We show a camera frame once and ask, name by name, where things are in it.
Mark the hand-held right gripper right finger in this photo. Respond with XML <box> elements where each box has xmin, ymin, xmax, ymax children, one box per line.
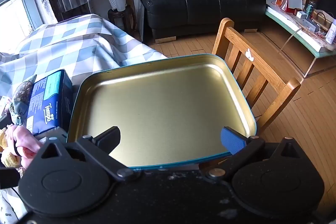
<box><xmin>206</xmin><ymin>126</ymin><xmax>306</xmax><ymax>180</ymax></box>

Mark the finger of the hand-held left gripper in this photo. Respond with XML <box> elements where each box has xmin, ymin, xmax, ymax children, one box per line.
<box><xmin>0</xmin><ymin>168</ymin><xmax>21</xmax><ymax>189</ymax></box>

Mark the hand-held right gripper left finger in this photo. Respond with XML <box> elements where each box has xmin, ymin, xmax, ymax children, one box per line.
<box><xmin>36</xmin><ymin>126</ymin><xmax>135</xmax><ymax>182</ymax></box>

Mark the yellow towel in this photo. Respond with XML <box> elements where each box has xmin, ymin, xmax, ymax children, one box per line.
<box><xmin>0</xmin><ymin>127</ymin><xmax>21</xmax><ymax>169</ymax></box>

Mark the pink cloth with black band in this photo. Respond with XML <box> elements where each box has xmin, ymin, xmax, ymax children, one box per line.
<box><xmin>7</xmin><ymin>124</ymin><xmax>44</xmax><ymax>169</ymax></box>

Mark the blue tissue pack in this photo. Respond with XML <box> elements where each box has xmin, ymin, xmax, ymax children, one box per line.
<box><xmin>26</xmin><ymin>69</ymin><xmax>73</xmax><ymax>135</ymax></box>

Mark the strawberry print pouch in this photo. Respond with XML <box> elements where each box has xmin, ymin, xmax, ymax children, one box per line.
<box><xmin>9</xmin><ymin>74</ymin><xmax>37</xmax><ymax>126</ymax></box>

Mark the wooden chair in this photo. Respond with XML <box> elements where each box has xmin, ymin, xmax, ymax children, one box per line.
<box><xmin>211</xmin><ymin>17</ymin><xmax>301</xmax><ymax>135</ymax></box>

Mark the blue brown checkered tablecloth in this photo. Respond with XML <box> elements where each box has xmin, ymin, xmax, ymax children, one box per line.
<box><xmin>0</xmin><ymin>13</ymin><xmax>168</xmax><ymax>224</ymax></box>

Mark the dark wooden plant stand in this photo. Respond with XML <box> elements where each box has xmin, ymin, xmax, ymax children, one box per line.
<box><xmin>108</xmin><ymin>5</ymin><xmax>137</xmax><ymax>33</ymax></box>

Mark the grey flat panel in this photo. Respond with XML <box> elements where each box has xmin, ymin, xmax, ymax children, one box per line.
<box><xmin>138</xmin><ymin>0</ymin><xmax>145</xmax><ymax>42</ymax></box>

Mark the cluttered green side table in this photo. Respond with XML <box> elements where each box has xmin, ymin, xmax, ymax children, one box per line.
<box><xmin>260</xmin><ymin>0</ymin><xmax>336</xmax><ymax>79</ymax></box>

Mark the white printed carton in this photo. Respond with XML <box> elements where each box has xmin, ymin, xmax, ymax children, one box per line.
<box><xmin>325</xmin><ymin>19</ymin><xmax>336</xmax><ymax>45</ymax></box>

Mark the woven basket bag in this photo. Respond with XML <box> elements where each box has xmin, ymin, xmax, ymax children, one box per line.
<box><xmin>312</xmin><ymin>10</ymin><xmax>335</xmax><ymax>31</ymax></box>

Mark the white and red box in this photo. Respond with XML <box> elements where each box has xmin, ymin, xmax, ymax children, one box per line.
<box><xmin>280</xmin><ymin>0</ymin><xmax>303</xmax><ymax>13</ymax></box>

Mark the black cable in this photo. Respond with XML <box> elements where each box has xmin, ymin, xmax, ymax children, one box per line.
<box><xmin>10</xmin><ymin>186</ymin><xmax>28</xmax><ymax>214</ymax></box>

